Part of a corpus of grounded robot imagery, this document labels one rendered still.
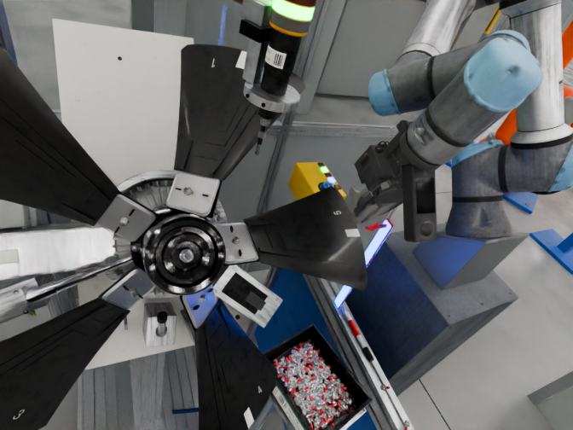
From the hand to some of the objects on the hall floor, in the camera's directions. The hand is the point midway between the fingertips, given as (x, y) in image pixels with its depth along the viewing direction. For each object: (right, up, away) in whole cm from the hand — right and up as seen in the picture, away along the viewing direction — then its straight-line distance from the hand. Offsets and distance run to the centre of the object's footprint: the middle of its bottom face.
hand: (358, 222), depth 66 cm
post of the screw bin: (-33, -94, +74) cm, 124 cm away
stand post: (-69, -81, +74) cm, 130 cm away
